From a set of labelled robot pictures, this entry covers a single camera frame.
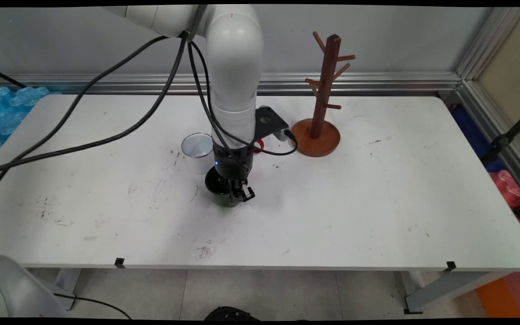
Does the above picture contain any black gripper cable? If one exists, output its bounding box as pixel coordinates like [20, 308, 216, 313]
[199, 43, 249, 174]

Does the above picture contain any white enamel mug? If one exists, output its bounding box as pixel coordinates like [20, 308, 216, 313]
[181, 132, 214, 175]

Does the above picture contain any thin black wall cable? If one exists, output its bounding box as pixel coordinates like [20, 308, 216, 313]
[0, 65, 27, 88]

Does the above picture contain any aluminium corner frame post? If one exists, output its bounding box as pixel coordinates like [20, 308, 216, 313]
[456, 7, 520, 84]

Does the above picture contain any black tripod stand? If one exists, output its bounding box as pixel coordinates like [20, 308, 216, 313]
[481, 104, 520, 167]

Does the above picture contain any aluminium side rail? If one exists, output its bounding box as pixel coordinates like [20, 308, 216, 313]
[456, 80, 520, 206]

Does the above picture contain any brown wooden mug tree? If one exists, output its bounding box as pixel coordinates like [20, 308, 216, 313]
[291, 32, 356, 158]

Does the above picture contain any black camera cable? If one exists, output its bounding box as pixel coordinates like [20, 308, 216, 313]
[188, 41, 298, 157]

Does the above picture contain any dark green enamel mug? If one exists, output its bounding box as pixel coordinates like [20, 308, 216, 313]
[204, 166, 249, 207]

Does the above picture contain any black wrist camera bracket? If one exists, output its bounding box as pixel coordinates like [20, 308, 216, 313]
[255, 106, 290, 140]

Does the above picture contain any long aluminium wall rail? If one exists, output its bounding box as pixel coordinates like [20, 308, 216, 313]
[0, 72, 461, 95]

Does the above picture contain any black object on floor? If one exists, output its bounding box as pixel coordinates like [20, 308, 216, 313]
[204, 306, 260, 321]

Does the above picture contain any grey rounded plastic housing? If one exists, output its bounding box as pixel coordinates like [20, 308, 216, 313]
[0, 255, 69, 318]

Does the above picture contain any black floor cable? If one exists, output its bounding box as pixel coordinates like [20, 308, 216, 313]
[55, 293, 133, 319]

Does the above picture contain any orange plastic object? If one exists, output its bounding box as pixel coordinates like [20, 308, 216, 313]
[475, 278, 520, 318]

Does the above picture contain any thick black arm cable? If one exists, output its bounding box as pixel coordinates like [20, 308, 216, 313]
[0, 37, 187, 176]
[0, 36, 170, 203]

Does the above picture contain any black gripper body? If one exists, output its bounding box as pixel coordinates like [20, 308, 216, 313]
[213, 144, 255, 182]

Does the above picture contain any light blue bubble foam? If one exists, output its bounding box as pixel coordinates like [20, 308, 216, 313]
[0, 86, 52, 156]

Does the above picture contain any grey metal table leg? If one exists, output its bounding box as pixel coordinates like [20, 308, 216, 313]
[395, 271, 511, 315]
[54, 269, 82, 311]

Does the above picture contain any dark blue foam sheet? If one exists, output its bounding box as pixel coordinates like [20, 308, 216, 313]
[450, 106, 505, 173]

